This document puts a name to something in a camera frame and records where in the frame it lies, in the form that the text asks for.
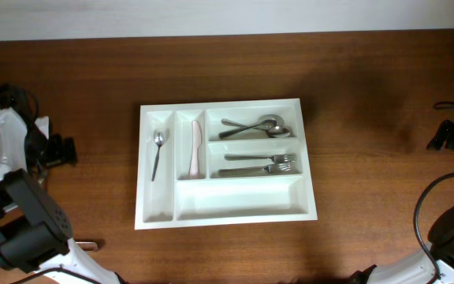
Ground small metal teaspoon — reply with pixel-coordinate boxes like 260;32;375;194
151;132;166;181

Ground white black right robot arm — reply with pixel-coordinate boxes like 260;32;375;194
346;120;454;284

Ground metal spoon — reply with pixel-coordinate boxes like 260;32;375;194
221;119;292;138
218;114;285;139

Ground white cutlery tray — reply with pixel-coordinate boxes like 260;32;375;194
135;99;318;230

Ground pink plastic knife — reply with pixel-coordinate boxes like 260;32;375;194
189;120;202;179

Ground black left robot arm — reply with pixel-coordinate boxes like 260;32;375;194
0;84;124;283

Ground metal fork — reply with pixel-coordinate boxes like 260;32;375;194
224;154;298;163
218;163;292;177

